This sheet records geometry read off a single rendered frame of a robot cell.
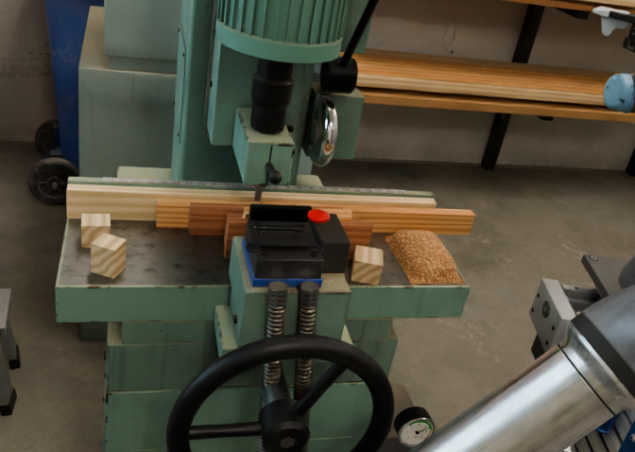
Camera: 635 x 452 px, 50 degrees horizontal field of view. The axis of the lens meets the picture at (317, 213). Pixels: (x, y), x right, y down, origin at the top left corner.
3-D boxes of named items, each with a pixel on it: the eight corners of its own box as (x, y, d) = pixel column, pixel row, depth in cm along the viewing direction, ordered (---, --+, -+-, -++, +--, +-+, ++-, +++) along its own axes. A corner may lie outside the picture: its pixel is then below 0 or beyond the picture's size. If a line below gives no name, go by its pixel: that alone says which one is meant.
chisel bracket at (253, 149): (241, 194, 101) (248, 141, 97) (231, 154, 112) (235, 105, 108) (290, 196, 103) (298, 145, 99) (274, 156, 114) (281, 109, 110)
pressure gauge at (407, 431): (392, 456, 110) (403, 420, 106) (385, 438, 113) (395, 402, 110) (427, 454, 112) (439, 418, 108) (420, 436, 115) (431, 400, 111)
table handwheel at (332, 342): (264, 314, 72) (445, 403, 86) (240, 219, 89) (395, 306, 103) (118, 485, 80) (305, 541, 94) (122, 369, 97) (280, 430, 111)
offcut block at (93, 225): (110, 247, 98) (110, 225, 96) (81, 248, 97) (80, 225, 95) (110, 234, 101) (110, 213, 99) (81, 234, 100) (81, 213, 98)
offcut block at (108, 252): (113, 279, 92) (114, 250, 89) (90, 271, 92) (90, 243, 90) (126, 267, 94) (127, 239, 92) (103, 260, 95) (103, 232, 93)
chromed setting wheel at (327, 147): (316, 178, 116) (327, 110, 110) (300, 147, 126) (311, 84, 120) (332, 179, 116) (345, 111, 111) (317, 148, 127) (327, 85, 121)
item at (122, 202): (66, 218, 103) (66, 189, 100) (67, 212, 104) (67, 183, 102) (430, 228, 119) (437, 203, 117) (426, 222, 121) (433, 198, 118)
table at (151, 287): (44, 373, 83) (43, 334, 80) (67, 240, 108) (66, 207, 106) (489, 358, 99) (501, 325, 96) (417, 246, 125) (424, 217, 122)
